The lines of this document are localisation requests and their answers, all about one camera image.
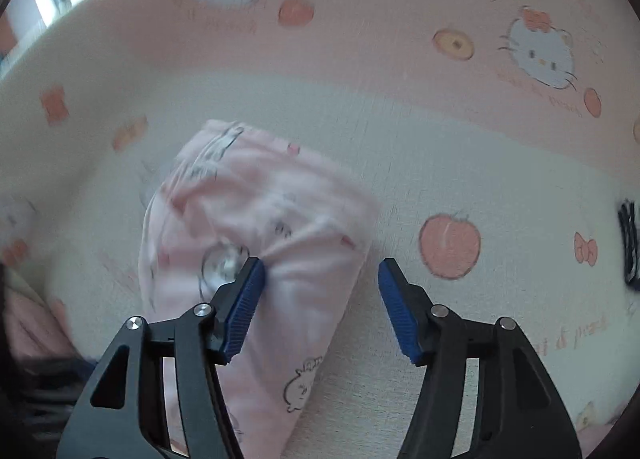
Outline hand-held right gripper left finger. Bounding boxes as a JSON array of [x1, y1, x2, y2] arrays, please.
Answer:
[[56, 257, 266, 459]]

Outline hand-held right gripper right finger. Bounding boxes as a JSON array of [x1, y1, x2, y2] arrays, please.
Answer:
[[377, 258, 583, 459]]

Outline pink printed pants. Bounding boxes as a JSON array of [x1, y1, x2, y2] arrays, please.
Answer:
[[139, 118, 382, 459]]

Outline folded dark striped clothes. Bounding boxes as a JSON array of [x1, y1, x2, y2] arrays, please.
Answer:
[[616, 198, 640, 286]]

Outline cartoon cat printed blanket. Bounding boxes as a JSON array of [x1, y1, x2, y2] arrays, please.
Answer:
[[0, 0, 640, 459]]

